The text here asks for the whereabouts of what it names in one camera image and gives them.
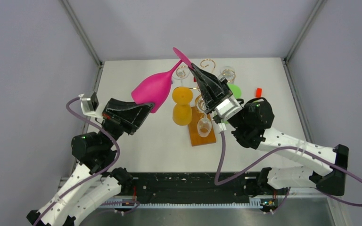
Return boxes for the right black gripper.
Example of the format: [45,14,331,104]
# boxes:
[189,64,246,129]

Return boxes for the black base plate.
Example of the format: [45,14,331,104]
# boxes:
[106,171,289,205]

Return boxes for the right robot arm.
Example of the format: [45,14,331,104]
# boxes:
[189,63,349,196]

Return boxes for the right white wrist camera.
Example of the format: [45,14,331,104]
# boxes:
[213,96,242,133]

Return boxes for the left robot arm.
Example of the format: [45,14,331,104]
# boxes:
[26,96,155,226]

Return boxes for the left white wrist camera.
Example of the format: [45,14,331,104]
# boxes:
[78,91,104,119]

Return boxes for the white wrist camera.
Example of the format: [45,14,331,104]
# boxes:
[213,96,242,133]
[78,91,104,119]

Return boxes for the clear stemmed wine glass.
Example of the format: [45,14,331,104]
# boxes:
[195,95,212,137]

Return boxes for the green plastic goblet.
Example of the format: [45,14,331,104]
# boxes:
[227,83,242,99]

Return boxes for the clear short wine glass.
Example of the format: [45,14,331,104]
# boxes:
[218,66,236,84]

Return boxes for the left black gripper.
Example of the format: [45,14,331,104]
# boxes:
[100,97,157,150]

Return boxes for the orange plastic goblet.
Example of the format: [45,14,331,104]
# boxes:
[172,87,193,126]

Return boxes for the gold wire wine glass rack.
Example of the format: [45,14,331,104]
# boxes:
[172,59,236,146]

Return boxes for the clear tall flute glass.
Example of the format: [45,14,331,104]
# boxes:
[172,65,190,88]

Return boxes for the pink plastic goblet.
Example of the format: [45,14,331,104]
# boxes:
[131,47,191,113]

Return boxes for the orange-red block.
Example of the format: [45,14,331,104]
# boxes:
[255,88,262,98]

